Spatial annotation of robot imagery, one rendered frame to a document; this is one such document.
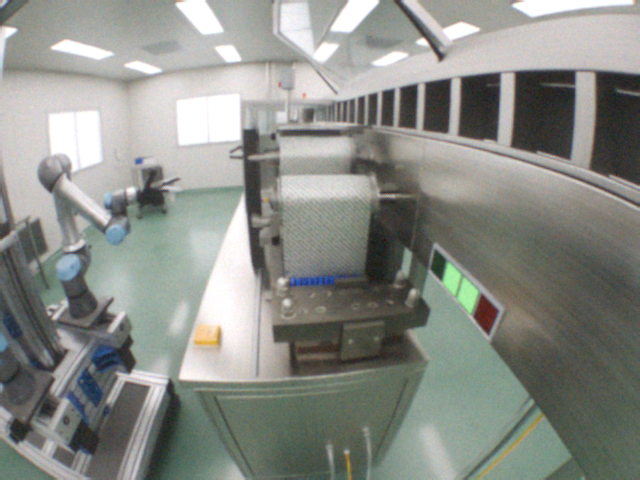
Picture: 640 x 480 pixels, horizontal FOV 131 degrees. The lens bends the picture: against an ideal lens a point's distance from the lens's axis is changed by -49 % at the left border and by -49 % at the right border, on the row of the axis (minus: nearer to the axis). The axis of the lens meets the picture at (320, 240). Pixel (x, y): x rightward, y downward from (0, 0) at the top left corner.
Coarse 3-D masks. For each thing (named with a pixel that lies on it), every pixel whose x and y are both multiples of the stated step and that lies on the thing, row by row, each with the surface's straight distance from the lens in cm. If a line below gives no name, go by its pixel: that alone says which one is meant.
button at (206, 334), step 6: (198, 324) 87; (204, 324) 87; (210, 324) 86; (216, 324) 86; (198, 330) 85; (204, 330) 84; (210, 330) 84; (216, 330) 83; (198, 336) 83; (204, 336) 82; (210, 336) 82; (216, 336) 82; (198, 342) 83; (204, 342) 82; (210, 342) 82; (216, 342) 81
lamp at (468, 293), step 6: (462, 282) 56; (468, 282) 54; (462, 288) 56; (468, 288) 54; (474, 288) 53; (462, 294) 56; (468, 294) 54; (474, 294) 53; (462, 300) 56; (468, 300) 55; (474, 300) 53; (468, 306) 55
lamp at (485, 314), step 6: (480, 300) 52; (486, 300) 50; (480, 306) 52; (486, 306) 51; (492, 306) 49; (480, 312) 52; (486, 312) 51; (492, 312) 50; (474, 318) 54; (480, 318) 52; (486, 318) 51; (492, 318) 50; (480, 324) 53; (486, 324) 51; (492, 324) 50; (486, 330) 52
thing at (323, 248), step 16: (288, 224) 75; (304, 224) 75; (320, 224) 76; (336, 224) 76; (352, 224) 77; (368, 224) 79; (288, 240) 76; (304, 240) 77; (320, 240) 77; (336, 240) 78; (352, 240) 79; (288, 256) 79; (304, 256) 79; (320, 256) 79; (336, 256) 80; (352, 256) 82; (304, 272) 81; (320, 272) 82; (336, 272) 83; (352, 272) 84
